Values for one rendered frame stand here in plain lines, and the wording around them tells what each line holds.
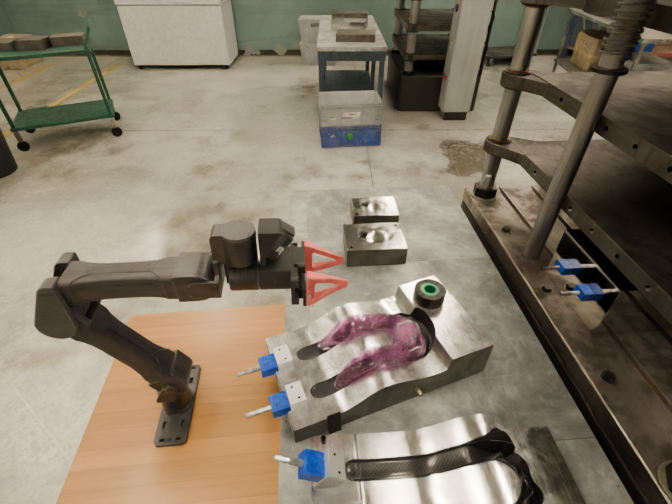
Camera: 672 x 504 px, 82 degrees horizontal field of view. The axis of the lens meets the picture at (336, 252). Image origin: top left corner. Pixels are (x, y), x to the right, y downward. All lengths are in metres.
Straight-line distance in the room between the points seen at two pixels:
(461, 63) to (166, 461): 4.37
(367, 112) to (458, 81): 1.23
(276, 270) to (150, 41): 6.69
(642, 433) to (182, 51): 6.86
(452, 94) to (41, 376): 4.30
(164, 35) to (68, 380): 5.66
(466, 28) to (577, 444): 4.08
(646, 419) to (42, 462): 2.09
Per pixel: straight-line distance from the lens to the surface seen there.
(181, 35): 7.04
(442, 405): 1.02
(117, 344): 0.86
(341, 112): 3.91
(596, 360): 1.28
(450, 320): 1.04
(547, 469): 0.96
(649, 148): 1.18
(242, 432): 0.99
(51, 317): 0.81
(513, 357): 1.16
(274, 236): 0.62
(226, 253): 0.65
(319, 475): 0.78
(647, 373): 1.33
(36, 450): 2.20
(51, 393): 2.35
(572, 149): 1.32
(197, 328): 1.19
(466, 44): 4.67
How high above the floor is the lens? 1.67
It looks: 39 degrees down
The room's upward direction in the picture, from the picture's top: straight up
